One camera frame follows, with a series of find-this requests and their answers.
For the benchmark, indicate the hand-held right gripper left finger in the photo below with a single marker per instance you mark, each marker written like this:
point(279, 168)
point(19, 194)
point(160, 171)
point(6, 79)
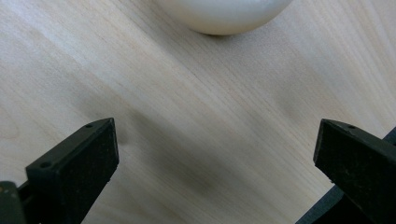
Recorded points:
point(77, 165)

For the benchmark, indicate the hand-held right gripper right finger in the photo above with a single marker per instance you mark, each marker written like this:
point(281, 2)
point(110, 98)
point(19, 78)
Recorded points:
point(361, 168)

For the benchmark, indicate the white round bowl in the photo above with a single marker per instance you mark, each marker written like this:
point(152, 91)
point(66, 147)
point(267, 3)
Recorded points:
point(224, 14)

